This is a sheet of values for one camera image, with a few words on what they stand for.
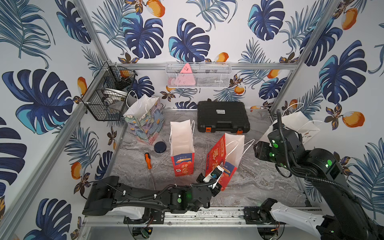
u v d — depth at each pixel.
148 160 0.92
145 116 0.84
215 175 0.54
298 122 0.88
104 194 0.47
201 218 0.75
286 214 0.57
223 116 1.08
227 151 0.68
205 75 1.03
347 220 0.36
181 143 0.90
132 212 0.56
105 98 0.84
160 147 0.98
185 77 0.90
